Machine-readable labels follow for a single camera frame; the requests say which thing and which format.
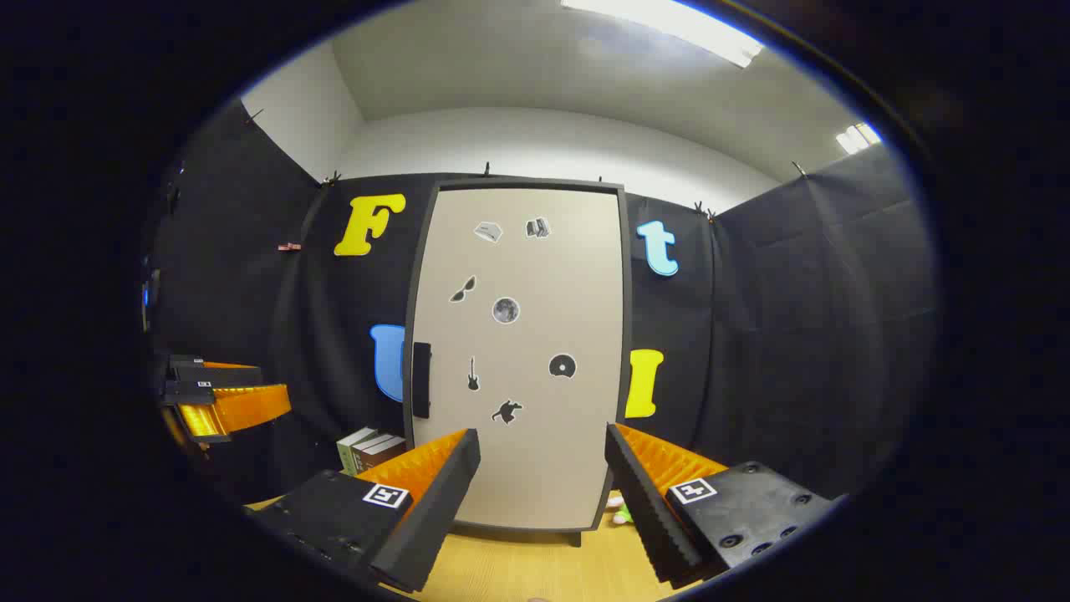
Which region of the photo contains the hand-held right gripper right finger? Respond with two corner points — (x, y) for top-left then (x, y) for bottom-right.
(604, 422), (841, 588)

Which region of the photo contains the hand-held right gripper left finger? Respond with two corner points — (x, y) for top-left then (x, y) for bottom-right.
(247, 428), (482, 594)

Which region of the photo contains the black door handle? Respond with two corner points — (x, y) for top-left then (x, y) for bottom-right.
(412, 341), (432, 419)

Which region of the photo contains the brown book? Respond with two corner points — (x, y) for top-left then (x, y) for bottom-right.
(351, 433), (395, 474)
(359, 438), (408, 471)

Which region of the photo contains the black backdrop cloth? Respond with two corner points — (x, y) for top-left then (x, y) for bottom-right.
(146, 100), (937, 503)

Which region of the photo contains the small ceiling light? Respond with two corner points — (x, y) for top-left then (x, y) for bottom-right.
(836, 123), (883, 156)

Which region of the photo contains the long ceiling light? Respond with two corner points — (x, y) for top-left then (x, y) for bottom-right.
(560, 0), (766, 68)

